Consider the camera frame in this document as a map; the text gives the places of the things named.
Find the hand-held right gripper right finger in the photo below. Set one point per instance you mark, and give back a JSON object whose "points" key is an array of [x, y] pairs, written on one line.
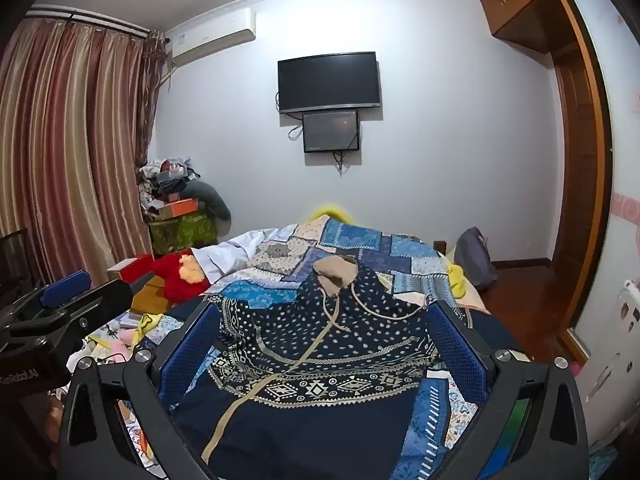
{"points": [[457, 357]]}

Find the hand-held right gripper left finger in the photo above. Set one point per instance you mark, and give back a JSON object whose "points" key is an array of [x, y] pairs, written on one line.
{"points": [[189, 360]]}

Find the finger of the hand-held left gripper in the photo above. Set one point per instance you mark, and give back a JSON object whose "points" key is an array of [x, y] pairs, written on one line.
{"points": [[65, 288], [100, 302]]}

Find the navy patterned hoodie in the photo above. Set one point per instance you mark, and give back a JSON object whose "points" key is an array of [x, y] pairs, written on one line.
{"points": [[320, 350]]}

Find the pile of clothes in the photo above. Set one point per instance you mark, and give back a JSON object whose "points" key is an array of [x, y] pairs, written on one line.
{"points": [[165, 180]]}

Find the red box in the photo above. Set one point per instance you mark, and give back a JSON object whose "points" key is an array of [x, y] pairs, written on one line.
{"points": [[131, 267]]}

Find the small yellow cloth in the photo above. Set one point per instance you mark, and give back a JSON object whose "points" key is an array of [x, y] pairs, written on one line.
{"points": [[150, 324]]}

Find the black screen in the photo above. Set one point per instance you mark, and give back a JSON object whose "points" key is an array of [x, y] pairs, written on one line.
{"points": [[12, 257]]}

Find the red plush toy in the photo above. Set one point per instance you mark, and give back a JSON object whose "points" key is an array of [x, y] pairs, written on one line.
{"points": [[172, 275]]}

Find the grey purple backpack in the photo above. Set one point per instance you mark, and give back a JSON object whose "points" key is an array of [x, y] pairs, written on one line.
{"points": [[477, 255]]}

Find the green patterned cloth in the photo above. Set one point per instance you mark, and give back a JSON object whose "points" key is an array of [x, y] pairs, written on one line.
{"points": [[182, 232]]}

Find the orange box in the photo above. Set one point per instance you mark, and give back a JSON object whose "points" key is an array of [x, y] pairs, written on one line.
{"points": [[175, 208]]}

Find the striped red gold curtain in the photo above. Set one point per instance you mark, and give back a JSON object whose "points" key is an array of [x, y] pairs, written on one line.
{"points": [[65, 150]]}

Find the blue patchwork blanket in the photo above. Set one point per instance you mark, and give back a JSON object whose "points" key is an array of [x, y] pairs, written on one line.
{"points": [[350, 240]]}

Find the yellow plush item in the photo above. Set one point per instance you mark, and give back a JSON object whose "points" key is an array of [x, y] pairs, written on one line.
{"points": [[332, 211]]}

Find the curtain rod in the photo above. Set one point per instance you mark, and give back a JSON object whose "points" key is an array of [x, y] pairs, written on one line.
{"points": [[90, 16]]}

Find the white air conditioner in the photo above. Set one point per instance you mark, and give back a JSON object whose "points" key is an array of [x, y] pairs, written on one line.
{"points": [[212, 39]]}

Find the wooden overhead cabinet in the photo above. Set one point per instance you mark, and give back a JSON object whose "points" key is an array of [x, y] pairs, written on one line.
{"points": [[520, 7]]}

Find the wooden door frame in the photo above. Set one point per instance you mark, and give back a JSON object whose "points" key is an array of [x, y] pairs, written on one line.
{"points": [[585, 170]]}

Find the small black wall monitor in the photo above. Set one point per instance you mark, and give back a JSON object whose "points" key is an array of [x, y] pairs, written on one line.
{"points": [[331, 131]]}

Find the large black wall television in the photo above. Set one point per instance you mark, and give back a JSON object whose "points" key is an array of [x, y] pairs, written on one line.
{"points": [[327, 81]]}

